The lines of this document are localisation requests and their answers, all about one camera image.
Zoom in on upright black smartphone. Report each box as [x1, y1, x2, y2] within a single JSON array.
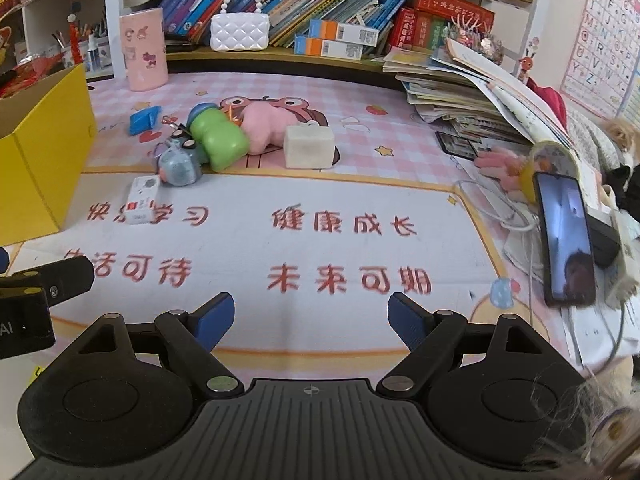
[[532, 170, 597, 308]]

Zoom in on yellow round phone holder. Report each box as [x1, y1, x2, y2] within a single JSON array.
[[519, 140, 582, 206]]

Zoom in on row of blue books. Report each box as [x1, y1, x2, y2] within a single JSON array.
[[160, 0, 412, 49]]

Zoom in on orange blue carton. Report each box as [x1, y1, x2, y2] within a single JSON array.
[[308, 18, 381, 47], [293, 35, 365, 61]]

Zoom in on pink checked printed tablecloth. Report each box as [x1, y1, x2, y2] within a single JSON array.
[[5, 71, 586, 391]]

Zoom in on white cable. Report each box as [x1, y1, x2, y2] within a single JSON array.
[[452, 180, 538, 233]]

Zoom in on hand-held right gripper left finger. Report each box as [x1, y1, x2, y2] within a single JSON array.
[[75, 292, 247, 397]]

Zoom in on pink plush toy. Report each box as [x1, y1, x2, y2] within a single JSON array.
[[239, 105, 297, 156]]

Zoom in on tan fluffy animal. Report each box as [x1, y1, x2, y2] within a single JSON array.
[[601, 116, 640, 153]]

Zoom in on sequined hair accessories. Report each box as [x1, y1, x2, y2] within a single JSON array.
[[446, 14, 505, 63]]

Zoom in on red cloth bag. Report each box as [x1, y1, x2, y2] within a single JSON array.
[[529, 79, 569, 128]]

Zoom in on green plastic toy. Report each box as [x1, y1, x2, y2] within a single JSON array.
[[187, 103, 251, 173]]

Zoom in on small white box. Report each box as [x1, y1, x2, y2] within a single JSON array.
[[124, 175, 161, 225]]

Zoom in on white power strip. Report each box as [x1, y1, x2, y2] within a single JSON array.
[[606, 207, 640, 312]]

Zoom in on red festive decoration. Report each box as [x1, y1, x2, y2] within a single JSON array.
[[0, 54, 67, 99]]

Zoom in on large open booklet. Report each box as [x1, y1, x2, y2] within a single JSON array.
[[444, 37, 577, 153]]

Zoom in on curved wooden bookshelf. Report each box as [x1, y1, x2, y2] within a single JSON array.
[[102, 0, 551, 92]]

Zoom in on red boxed book set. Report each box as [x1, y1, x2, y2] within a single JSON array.
[[389, 0, 496, 54]]

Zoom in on white shelf unit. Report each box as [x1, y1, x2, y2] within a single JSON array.
[[20, 0, 126, 83]]

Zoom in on pink fluffy toy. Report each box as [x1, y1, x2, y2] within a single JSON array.
[[474, 151, 532, 192]]

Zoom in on stack of paper booklets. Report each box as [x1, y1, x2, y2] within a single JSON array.
[[382, 46, 538, 147]]

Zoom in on cream square block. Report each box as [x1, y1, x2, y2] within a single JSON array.
[[283, 124, 335, 169]]

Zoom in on yellow cardboard box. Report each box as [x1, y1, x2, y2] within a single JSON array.
[[0, 62, 99, 247]]

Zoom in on alphabet wall poster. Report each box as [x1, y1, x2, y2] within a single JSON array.
[[560, 0, 640, 118]]

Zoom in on pen cups with pens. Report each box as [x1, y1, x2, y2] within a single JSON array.
[[51, 14, 113, 74]]

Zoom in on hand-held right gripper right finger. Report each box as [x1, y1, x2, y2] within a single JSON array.
[[375, 292, 552, 402]]

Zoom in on blue wrapped packet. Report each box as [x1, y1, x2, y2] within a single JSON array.
[[129, 107, 164, 136]]

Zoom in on grey toy camera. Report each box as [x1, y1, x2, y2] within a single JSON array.
[[156, 129, 204, 187]]

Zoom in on beige fluffy fur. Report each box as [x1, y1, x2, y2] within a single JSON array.
[[527, 372, 640, 480]]

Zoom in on flat black smartphone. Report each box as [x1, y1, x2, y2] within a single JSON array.
[[435, 131, 481, 162]]

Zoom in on white quilted handbag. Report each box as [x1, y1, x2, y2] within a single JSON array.
[[209, 0, 271, 53]]

